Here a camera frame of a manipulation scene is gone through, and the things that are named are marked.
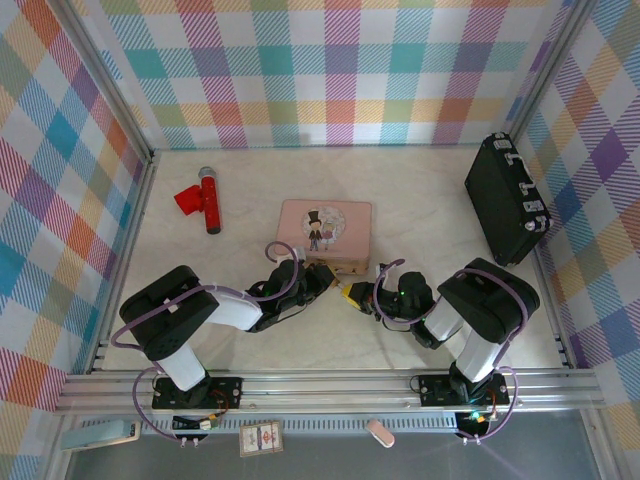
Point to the red plastic block toy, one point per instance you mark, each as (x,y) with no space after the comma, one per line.
(187,201)

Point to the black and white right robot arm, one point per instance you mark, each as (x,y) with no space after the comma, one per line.
(487,310)

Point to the pink and white eraser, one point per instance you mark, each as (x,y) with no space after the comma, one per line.
(381,433)

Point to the controller board with green light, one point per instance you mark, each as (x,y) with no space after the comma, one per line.
(475,417)

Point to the small printed card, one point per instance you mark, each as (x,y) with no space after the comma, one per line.
(260,439)

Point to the pink tin box with cartoon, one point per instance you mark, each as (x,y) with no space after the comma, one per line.
(325,230)

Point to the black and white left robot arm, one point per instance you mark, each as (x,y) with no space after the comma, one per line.
(175,315)

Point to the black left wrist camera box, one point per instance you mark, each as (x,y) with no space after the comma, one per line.
(289,272)

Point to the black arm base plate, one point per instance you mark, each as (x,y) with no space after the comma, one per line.
(435,390)
(225,392)

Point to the light blue phone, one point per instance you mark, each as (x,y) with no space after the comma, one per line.
(97,435)

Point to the yellow power connector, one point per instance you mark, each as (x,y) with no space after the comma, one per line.
(209,423)

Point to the aluminium mounting rail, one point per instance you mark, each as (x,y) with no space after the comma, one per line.
(325,392)

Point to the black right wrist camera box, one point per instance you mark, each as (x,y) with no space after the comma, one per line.
(411,284)

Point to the red glitter microphone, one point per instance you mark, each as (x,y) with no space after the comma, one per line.
(211,202)

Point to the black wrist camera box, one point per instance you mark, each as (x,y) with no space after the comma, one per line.
(289,272)
(411,284)

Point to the aluminium frame corner post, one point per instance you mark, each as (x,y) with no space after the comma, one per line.
(105,80)
(550,70)

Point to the black suitcase with metal clasps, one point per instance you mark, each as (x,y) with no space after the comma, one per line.
(502,205)

